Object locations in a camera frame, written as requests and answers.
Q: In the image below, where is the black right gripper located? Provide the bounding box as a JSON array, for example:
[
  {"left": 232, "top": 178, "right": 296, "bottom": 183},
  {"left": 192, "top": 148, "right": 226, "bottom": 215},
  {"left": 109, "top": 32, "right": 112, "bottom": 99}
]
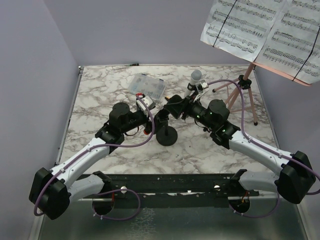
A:
[{"left": 164, "top": 91, "right": 216, "bottom": 131}]

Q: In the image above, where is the black round microphone stand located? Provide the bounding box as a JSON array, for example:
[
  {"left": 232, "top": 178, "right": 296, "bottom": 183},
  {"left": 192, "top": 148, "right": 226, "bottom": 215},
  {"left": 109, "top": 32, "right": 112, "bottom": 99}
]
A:
[{"left": 156, "top": 119, "right": 178, "bottom": 147}]

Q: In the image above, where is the white microphone silver grille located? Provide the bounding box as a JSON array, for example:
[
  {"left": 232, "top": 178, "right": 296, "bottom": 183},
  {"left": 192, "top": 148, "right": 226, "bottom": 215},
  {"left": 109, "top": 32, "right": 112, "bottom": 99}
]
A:
[{"left": 184, "top": 69, "right": 202, "bottom": 97}]

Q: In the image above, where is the black stand holding white microphone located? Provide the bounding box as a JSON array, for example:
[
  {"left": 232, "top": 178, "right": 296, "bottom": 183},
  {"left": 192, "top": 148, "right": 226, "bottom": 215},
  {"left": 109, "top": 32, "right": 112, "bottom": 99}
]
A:
[{"left": 186, "top": 83, "right": 200, "bottom": 102}]

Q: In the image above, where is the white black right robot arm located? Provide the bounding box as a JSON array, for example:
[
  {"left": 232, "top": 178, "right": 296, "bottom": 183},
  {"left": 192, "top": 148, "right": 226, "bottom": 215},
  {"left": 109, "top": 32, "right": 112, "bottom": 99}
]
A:
[{"left": 164, "top": 95, "right": 316, "bottom": 204}]

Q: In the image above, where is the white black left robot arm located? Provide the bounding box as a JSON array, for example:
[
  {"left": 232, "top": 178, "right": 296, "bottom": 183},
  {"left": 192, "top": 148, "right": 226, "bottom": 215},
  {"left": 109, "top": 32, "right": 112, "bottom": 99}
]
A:
[{"left": 29, "top": 98, "right": 169, "bottom": 220}]

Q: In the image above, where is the clear plastic screw box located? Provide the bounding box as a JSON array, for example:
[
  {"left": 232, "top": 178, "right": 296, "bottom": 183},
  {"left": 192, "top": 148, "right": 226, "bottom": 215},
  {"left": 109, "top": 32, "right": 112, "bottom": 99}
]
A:
[{"left": 127, "top": 73, "right": 166, "bottom": 102}]

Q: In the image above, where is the pink tripod music stand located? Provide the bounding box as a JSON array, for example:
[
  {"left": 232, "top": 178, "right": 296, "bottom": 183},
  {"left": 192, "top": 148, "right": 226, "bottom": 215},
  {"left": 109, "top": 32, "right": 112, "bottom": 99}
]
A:
[{"left": 211, "top": 61, "right": 313, "bottom": 126}]

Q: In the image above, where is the left sheet music page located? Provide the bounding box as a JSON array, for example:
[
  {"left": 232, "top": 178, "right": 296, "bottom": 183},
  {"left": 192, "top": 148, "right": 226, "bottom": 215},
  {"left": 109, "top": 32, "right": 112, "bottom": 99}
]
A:
[{"left": 200, "top": 0, "right": 286, "bottom": 62}]

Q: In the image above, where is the sheet music page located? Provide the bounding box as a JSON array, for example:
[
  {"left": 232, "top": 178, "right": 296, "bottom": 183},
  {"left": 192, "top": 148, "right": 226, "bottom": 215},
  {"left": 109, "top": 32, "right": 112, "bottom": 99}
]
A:
[
  {"left": 200, "top": 0, "right": 286, "bottom": 62},
  {"left": 255, "top": 0, "right": 320, "bottom": 85}
]

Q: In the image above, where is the right sheet music page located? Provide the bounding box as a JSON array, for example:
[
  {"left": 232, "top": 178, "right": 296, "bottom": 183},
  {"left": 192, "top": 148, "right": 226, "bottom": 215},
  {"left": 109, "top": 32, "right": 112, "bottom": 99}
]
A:
[{"left": 255, "top": 0, "right": 320, "bottom": 85}]

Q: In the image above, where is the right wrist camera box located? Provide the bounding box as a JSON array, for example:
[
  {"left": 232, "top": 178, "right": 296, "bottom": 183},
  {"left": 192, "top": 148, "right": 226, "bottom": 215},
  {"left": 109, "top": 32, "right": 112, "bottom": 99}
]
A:
[{"left": 194, "top": 80, "right": 209, "bottom": 101}]

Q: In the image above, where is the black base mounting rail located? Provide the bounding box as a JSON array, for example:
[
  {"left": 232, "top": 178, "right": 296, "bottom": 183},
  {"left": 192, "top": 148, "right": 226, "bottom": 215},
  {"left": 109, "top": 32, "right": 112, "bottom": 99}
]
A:
[{"left": 89, "top": 173, "right": 259, "bottom": 209}]

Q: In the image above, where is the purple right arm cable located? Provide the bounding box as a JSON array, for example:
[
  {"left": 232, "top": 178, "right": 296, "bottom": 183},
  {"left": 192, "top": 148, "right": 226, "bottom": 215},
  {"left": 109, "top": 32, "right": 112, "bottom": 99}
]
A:
[{"left": 207, "top": 79, "right": 320, "bottom": 218}]

